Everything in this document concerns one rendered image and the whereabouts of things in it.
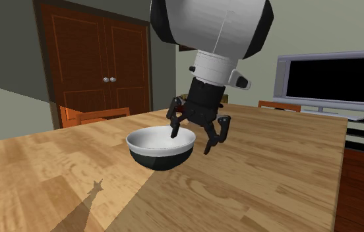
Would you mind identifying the white and black bowl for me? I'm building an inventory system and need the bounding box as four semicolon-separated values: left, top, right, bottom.
125;125;197;172

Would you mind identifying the grey flat screen television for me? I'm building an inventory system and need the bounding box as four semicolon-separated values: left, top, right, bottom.
272;49;364;121

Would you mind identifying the black television shelf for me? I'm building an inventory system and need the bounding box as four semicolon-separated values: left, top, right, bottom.
342;116;364;160

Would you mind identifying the orange wooden chair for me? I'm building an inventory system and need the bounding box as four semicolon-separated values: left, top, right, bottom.
59;105;131;129

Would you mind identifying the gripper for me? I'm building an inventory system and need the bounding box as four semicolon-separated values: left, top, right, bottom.
165;76;232;156

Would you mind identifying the brown wooden double door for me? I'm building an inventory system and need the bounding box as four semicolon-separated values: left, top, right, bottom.
33;0;154;130

